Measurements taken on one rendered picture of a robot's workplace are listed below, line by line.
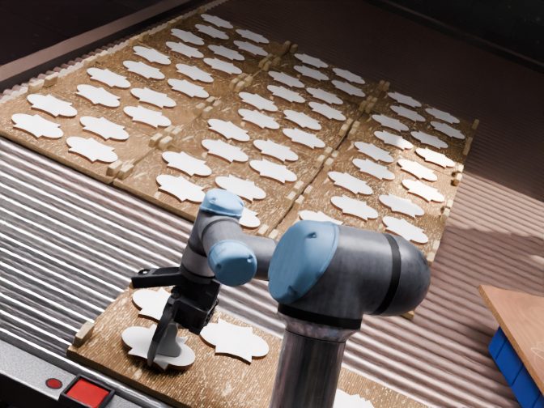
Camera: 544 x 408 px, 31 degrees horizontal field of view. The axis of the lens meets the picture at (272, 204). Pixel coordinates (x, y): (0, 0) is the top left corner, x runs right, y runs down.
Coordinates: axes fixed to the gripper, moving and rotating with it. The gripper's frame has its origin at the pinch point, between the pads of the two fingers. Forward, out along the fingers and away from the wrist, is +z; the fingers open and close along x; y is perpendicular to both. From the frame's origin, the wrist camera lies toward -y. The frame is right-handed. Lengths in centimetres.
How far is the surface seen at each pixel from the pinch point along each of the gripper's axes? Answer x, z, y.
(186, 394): -6.7, 2.1, 9.4
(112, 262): 28.8, 4.8, -21.8
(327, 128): 163, 2, -2
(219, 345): 11.6, 1.0, 9.6
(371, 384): 23.5, 1.4, 41.1
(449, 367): 48, 3, 57
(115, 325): 4.1, 2.4, -10.5
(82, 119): 86, 2, -59
